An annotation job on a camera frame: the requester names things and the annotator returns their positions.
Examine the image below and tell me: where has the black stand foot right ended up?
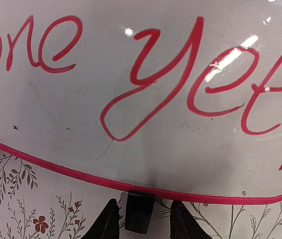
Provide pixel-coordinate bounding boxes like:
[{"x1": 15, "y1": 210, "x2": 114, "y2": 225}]
[{"x1": 125, "y1": 190, "x2": 155, "y2": 235}]

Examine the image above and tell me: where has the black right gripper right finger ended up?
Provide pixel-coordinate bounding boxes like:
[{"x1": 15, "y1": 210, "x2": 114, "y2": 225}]
[{"x1": 170, "y1": 201, "x2": 211, "y2": 239}]

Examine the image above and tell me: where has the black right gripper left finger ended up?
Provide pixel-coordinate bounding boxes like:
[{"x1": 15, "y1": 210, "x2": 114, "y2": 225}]
[{"x1": 81, "y1": 199, "x2": 120, "y2": 239}]

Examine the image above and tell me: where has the pink framed whiteboard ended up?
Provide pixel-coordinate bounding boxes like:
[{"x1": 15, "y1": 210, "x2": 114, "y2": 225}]
[{"x1": 0, "y1": 0, "x2": 282, "y2": 205}]

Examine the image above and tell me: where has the floral table mat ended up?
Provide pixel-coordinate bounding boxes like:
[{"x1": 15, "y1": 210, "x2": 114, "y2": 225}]
[{"x1": 0, "y1": 151, "x2": 282, "y2": 239}]

